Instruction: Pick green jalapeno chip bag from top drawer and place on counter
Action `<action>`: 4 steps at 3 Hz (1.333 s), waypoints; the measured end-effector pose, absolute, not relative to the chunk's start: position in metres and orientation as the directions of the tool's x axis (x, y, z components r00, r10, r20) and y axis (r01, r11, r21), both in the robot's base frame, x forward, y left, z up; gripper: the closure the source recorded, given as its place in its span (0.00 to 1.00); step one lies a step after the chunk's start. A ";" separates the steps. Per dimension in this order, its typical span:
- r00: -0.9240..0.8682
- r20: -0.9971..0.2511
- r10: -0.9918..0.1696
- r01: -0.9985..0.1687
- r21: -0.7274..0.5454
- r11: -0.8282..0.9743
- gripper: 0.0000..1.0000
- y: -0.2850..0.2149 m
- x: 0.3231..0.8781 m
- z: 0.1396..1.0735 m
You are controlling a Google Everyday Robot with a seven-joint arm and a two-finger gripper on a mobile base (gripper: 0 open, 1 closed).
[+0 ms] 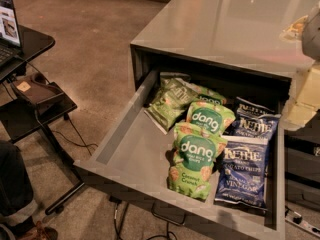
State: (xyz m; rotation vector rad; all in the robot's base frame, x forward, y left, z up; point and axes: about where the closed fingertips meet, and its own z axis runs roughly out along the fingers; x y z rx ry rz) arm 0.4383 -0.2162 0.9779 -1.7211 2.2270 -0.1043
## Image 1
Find green jalapeno Kettle chip bag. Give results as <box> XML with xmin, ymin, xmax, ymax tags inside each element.
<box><xmin>145</xmin><ymin>72</ymin><xmax>198</xmax><ymax>134</ymax></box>

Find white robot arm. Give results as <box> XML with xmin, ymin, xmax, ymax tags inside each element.
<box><xmin>279</xmin><ymin>2</ymin><xmax>320</xmax><ymax>131</ymax></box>

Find rear green Dang chip bag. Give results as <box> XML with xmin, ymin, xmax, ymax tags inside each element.
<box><xmin>191</xmin><ymin>84</ymin><xmax>227</xmax><ymax>105</ymax></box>

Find green dang chip bag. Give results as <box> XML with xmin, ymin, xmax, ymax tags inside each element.
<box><xmin>186</xmin><ymin>101</ymin><xmax>235</xmax><ymax>135</ymax></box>
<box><xmin>168</xmin><ymin>122</ymin><xmax>227</xmax><ymax>201</ymax></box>
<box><xmin>191</xmin><ymin>84</ymin><xmax>227</xmax><ymax>105</ymax></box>

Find front green Dang chip bag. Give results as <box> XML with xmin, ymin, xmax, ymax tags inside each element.
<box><xmin>168</xmin><ymin>122</ymin><xmax>227</xmax><ymax>201</ymax></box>

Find open grey metal drawer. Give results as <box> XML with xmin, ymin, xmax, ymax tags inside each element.
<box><xmin>75</xmin><ymin>70</ymin><xmax>285</xmax><ymax>240</ymax></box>

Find middle green Dang chip bag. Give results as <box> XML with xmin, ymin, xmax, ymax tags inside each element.
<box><xmin>186</xmin><ymin>101</ymin><xmax>235</xmax><ymax>135</ymax></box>

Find rear blue Kettle chip bag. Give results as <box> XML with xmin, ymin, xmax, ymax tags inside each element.
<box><xmin>235</xmin><ymin>97</ymin><xmax>274</xmax><ymax>116</ymax></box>

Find blue kettle chip bag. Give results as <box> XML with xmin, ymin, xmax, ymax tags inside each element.
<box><xmin>235</xmin><ymin>97</ymin><xmax>274</xmax><ymax>116</ymax></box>
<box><xmin>215</xmin><ymin>136</ymin><xmax>268</xmax><ymax>210</ymax></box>
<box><xmin>231</xmin><ymin>114</ymin><xmax>280</xmax><ymax>140</ymax></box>

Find front blue Kettle chip bag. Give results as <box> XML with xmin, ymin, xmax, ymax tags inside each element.
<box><xmin>215</xmin><ymin>136</ymin><xmax>268</xmax><ymax>210</ymax></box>

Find middle blue Kettle chip bag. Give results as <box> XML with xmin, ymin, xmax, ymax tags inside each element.
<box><xmin>231</xmin><ymin>114</ymin><xmax>280</xmax><ymax>140</ymax></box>

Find grey counter cabinet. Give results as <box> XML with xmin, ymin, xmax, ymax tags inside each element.
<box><xmin>129</xmin><ymin>0</ymin><xmax>320</xmax><ymax>92</ymax></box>

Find black box with label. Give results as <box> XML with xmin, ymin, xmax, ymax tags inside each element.
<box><xmin>11</xmin><ymin>73</ymin><xmax>64</xmax><ymax>114</ymax></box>

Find black laptop desk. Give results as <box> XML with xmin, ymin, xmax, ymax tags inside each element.
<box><xmin>0</xmin><ymin>26</ymin><xmax>84</xmax><ymax>215</ymax></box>

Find open laptop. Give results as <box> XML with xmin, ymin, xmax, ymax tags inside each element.
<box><xmin>0</xmin><ymin>0</ymin><xmax>22</xmax><ymax>66</ymax></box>

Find person's leg dark trousers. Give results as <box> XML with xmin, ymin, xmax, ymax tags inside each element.
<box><xmin>0</xmin><ymin>141</ymin><xmax>37</xmax><ymax>227</ymax></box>

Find brown shoe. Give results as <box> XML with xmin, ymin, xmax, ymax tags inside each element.
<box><xmin>17</xmin><ymin>221</ymin><xmax>58</xmax><ymax>240</ymax></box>

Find power strip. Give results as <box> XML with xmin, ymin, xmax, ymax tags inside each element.
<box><xmin>285</xmin><ymin>206</ymin><xmax>320</xmax><ymax>238</ymax></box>

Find black floor cable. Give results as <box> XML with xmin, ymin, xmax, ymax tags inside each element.
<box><xmin>49</xmin><ymin>113</ymin><xmax>100</xmax><ymax>157</ymax></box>

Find black drawer handle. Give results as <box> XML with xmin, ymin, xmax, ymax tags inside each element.
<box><xmin>151</xmin><ymin>201</ymin><xmax>186</xmax><ymax>226</ymax></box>

